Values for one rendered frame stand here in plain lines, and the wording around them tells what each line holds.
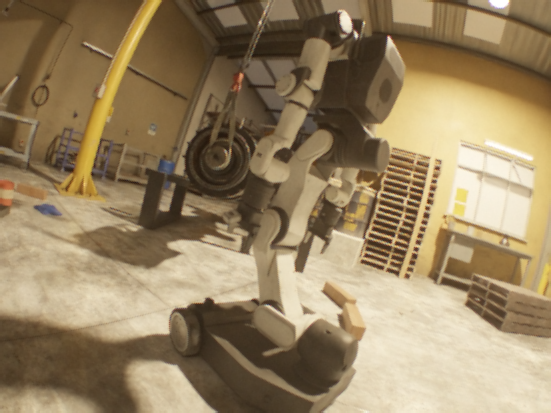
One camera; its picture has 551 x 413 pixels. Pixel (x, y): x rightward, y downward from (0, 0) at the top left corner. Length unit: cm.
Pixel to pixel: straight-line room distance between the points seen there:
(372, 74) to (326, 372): 96
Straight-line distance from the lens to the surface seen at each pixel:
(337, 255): 400
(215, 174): 174
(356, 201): 449
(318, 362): 87
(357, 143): 83
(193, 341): 101
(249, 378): 88
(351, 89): 90
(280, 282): 95
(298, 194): 91
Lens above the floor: 71
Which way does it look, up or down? 2 degrees down
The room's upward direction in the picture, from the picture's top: 16 degrees clockwise
